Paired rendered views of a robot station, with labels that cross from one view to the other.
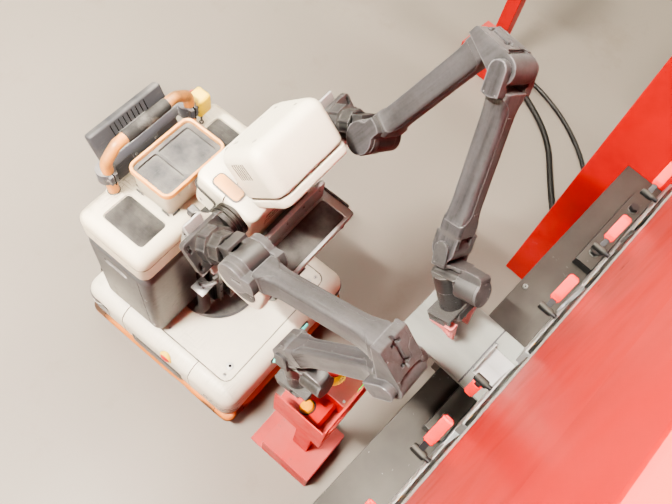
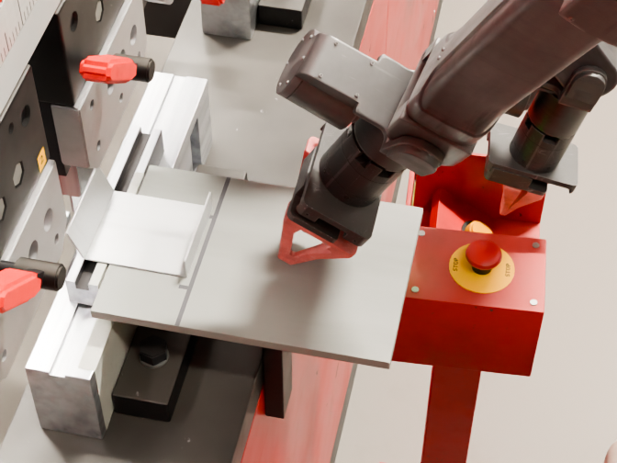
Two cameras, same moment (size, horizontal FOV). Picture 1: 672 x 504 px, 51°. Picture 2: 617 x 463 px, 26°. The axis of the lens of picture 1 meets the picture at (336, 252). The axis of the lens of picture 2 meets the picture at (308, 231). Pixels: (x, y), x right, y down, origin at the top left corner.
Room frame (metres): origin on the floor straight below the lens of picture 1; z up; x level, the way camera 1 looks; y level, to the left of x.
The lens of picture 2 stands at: (1.37, -0.55, 1.91)
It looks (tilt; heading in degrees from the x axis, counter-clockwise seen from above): 49 degrees down; 161
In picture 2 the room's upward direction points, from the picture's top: straight up
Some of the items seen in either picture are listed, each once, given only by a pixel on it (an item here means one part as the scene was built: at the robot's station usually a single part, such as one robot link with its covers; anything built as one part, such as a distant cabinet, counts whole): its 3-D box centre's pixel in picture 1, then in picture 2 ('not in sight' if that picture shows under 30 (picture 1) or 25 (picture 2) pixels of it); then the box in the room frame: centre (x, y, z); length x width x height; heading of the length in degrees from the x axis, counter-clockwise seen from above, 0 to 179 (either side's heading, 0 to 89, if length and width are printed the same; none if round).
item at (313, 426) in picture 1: (323, 391); (472, 252); (0.50, -0.06, 0.75); 0.20 x 0.16 x 0.18; 153
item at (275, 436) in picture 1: (296, 437); not in sight; (0.51, -0.03, 0.06); 0.25 x 0.20 x 0.12; 63
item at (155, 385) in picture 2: (470, 390); (185, 284); (0.55, -0.40, 0.89); 0.30 x 0.05 x 0.03; 149
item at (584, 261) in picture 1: (610, 233); not in sight; (1.10, -0.73, 0.89); 0.30 x 0.05 x 0.03; 149
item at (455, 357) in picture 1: (464, 340); (262, 261); (0.63, -0.35, 1.00); 0.26 x 0.18 x 0.01; 59
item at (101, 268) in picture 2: not in sight; (118, 237); (0.55, -0.46, 0.99); 0.14 x 0.01 x 0.03; 149
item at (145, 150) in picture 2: not in sight; (117, 211); (0.52, -0.45, 0.99); 0.20 x 0.03 x 0.03; 149
